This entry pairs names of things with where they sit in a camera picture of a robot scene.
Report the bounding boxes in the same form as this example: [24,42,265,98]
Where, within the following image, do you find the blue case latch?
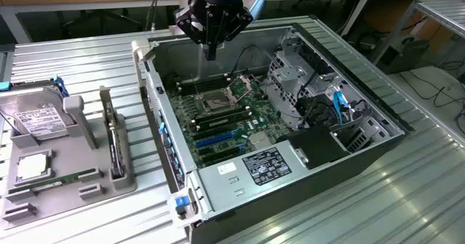
[173,196,191,210]

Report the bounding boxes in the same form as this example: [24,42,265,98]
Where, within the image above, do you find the grey metal disk bay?
[266,48,342,128]

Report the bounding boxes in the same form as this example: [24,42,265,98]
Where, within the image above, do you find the CPU socket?
[201,90,234,112]

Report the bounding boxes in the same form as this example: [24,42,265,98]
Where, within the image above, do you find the silver chipset heat sink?
[248,133,274,150]

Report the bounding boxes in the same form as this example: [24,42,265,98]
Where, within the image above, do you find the black cables on white table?
[398,60,465,109]

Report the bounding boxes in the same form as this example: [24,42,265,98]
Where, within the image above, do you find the open PC case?
[131,15,416,244]

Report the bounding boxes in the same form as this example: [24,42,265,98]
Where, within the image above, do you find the metal socket cover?
[224,74,256,103]

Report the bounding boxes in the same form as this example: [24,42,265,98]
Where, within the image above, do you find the black graphics card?
[99,85,127,178]

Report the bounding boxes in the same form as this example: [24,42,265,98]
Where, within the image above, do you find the black box under desk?
[378,36,430,75]

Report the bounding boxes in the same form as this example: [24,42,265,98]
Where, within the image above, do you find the grey parts rack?
[0,95,140,223]

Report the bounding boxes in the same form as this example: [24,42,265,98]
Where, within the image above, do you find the black plastic fan shroud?
[277,125,352,170]

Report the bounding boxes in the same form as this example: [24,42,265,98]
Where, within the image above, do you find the green RAM stick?
[7,171,87,194]

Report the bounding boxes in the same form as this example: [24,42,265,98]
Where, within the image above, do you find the silver power supply unit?
[188,142,316,215]

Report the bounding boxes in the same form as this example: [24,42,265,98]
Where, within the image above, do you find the thin black wire in case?
[229,44,274,77]

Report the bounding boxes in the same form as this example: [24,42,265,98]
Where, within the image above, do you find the green motherboard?
[165,74,296,169]

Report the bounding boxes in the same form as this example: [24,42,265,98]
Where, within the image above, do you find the silver CPU chip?
[15,155,51,181]

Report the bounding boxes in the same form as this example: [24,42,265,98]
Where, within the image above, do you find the blue disk caddy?
[51,74,71,99]

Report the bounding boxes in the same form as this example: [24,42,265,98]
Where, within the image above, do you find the silver hard disk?
[0,87,71,142]

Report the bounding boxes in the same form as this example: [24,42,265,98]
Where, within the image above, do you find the black power wire bundle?
[294,71,328,125]

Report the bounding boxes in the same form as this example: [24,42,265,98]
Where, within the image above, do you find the blue data wire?
[332,90,352,126]

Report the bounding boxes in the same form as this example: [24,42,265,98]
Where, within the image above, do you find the black installed RAM stick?
[195,110,248,128]

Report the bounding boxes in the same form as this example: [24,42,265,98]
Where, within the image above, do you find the metal slat side table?
[398,0,465,52]

